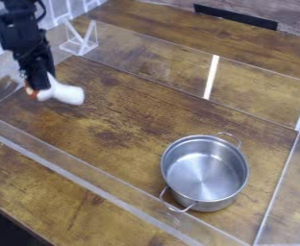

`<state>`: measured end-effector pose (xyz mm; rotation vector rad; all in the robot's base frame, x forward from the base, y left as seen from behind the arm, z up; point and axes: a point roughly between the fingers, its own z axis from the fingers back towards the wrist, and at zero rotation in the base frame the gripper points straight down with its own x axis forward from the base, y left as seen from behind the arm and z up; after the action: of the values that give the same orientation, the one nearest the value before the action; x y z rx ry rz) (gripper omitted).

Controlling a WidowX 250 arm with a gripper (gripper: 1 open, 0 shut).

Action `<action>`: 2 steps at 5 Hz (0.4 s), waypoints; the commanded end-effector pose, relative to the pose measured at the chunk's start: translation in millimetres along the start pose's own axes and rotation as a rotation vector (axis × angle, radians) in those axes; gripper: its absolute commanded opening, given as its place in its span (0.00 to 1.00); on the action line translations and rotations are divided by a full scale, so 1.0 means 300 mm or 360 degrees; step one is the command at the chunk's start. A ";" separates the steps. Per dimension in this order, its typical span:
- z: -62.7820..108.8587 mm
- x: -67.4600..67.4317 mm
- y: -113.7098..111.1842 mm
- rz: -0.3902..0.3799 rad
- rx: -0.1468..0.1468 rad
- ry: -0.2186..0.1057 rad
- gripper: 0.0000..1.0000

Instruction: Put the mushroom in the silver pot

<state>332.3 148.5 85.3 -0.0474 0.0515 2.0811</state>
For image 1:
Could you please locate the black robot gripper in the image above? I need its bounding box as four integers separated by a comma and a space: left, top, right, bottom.
0, 0, 55, 90

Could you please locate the white plush mushroom red cap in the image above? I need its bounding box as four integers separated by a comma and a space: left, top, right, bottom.
24, 73, 85, 106

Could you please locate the silver metal pot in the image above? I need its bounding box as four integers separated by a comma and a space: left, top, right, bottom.
159, 133, 251, 213

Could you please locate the black bar on table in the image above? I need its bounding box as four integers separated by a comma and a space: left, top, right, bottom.
194, 4, 279, 31

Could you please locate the clear acrylic triangle bracket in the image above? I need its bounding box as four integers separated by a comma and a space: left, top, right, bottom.
59, 20, 99, 56

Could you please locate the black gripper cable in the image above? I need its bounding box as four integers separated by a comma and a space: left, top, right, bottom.
33, 0, 48, 23

